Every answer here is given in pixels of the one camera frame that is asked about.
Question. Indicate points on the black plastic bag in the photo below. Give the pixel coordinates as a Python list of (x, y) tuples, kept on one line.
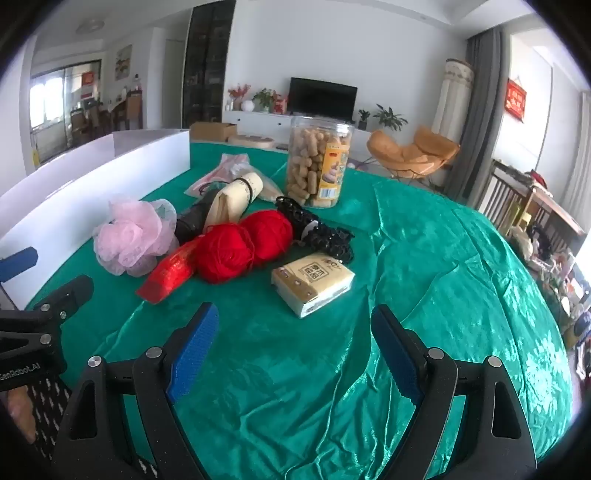
[(191, 224)]

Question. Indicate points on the grey curtain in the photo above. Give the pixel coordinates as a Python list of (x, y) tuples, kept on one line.
[(480, 115)]

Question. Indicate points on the orange lounge chair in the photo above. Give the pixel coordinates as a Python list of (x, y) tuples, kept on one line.
[(406, 154)]

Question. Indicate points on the covered standing air conditioner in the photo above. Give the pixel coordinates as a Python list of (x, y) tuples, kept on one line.
[(455, 101)]

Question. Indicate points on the dark wooden chair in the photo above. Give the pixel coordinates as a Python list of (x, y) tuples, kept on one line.
[(508, 194)]

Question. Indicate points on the beige cloth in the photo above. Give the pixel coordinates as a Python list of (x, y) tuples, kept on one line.
[(233, 198)]

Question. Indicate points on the brown cardboard box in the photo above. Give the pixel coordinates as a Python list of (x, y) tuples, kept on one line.
[(212, 130)]

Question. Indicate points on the clear plastic snack jar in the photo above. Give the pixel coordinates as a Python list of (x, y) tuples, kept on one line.
[(304, 161)]

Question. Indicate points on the leafy green plant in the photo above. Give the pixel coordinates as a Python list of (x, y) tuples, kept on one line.
[(264, 98)]

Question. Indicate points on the green satin tablecloth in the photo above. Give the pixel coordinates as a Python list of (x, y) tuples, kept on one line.
[(323, 369)]

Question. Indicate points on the white television cabinet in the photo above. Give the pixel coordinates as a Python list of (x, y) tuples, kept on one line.
[(258, 122)]

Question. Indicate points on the black television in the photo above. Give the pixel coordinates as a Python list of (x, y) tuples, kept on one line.
[(323, 97)]

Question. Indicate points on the large green potted plant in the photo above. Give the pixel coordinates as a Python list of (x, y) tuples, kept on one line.
[(390, 115)]

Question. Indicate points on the round white vase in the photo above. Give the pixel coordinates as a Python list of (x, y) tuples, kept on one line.
[(248, 105)]

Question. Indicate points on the clear bag of cotton swabs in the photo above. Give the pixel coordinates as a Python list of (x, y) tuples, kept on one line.
[(271, 190)]

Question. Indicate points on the red flowers in vase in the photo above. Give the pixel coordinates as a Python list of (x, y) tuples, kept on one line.
[(239, 92)]

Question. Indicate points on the beige tissue pack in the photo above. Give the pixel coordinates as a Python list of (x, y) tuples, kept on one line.
[(309, 281)]

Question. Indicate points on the person's left hand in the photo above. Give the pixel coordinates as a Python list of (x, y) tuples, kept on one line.
[(18, 415)]

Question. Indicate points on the pink mesh bath pouf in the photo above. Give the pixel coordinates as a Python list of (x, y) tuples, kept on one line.
[(129, 235)]

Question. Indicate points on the framed wall painting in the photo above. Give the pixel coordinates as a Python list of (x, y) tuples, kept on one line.
[(123, 62)]

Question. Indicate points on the pile of colourful clutter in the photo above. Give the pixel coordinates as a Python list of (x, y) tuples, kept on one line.
[(554, 277)]

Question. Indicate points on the black lace cloth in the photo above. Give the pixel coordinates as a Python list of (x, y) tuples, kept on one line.
[(328, 242)]

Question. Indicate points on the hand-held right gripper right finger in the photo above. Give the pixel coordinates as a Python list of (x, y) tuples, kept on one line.
[(397, 360)]

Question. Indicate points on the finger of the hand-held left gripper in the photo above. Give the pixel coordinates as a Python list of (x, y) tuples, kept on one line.
[(21, 261), (69, 295)]

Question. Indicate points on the red window sign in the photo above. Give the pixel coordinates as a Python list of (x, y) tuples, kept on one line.
[(88, 83)]

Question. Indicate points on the small green potted plant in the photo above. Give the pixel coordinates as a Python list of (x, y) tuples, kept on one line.
[(364, 117)]

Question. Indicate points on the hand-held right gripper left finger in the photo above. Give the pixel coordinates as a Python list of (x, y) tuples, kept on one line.
[(194, 355)]

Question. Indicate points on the red wall hanging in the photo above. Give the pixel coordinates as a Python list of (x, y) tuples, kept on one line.
[(516, 99)]

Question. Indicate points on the red gift box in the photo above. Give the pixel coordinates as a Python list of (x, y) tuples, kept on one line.
[(280, 105)]

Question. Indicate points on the dark glass display cabinet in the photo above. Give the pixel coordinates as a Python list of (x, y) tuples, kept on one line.
[(207, 69)]

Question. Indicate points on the pink plastic packet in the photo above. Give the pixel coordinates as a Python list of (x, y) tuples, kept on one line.
[(231, 166)]

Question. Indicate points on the wooden side table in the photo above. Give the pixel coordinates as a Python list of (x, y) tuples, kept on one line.
[(251, 140)]

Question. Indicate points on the red shiny packet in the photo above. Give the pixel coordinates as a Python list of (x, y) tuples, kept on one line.
[(168, 274)]

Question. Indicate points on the red yarn balls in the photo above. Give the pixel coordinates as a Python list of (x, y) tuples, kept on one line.
[(226, 254)]

